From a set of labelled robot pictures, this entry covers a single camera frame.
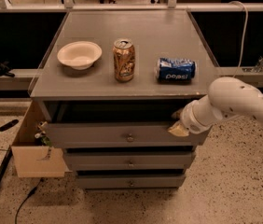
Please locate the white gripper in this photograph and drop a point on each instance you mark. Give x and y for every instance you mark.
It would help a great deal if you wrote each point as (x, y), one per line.
(189, 118)

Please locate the grey top drawer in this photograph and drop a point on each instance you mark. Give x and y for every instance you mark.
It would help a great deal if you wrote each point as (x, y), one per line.
(139, 134)

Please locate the grey drawer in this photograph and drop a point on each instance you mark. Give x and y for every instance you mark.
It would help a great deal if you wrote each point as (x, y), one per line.
(95, 161)
(130, 181)
(139, 134)

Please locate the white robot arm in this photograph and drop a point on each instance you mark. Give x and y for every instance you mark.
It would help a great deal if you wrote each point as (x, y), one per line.
(227, 98)

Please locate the grey drawer cabinet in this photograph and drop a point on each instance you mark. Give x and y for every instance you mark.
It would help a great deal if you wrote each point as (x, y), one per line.
(108, 90)

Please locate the grey bottom drawer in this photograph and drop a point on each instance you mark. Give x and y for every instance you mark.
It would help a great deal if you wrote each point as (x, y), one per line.
(130, 181)

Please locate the grey middle drawer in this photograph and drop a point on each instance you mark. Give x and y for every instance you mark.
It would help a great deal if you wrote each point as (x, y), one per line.
(95, 161)

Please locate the blue pepsi can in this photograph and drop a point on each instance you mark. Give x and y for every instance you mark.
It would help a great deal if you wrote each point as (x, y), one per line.
(179, 69)

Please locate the gold soda can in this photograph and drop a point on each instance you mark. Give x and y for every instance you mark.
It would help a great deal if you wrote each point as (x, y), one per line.
(124, 59)

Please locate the white paper bowl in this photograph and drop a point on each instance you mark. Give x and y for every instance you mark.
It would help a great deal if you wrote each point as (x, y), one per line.
(79, 55)

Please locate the crumpled items in box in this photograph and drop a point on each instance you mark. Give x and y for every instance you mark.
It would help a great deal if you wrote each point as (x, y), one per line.
(41, 135)

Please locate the cardboard box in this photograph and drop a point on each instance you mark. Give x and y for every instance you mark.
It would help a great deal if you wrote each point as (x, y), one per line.
(30, 157)

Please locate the black marker on floor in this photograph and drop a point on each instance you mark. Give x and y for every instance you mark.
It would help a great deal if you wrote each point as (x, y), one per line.
(9, 125)

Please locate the metal railing frame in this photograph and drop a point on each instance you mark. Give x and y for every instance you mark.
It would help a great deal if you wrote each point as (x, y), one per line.
(54, 5)

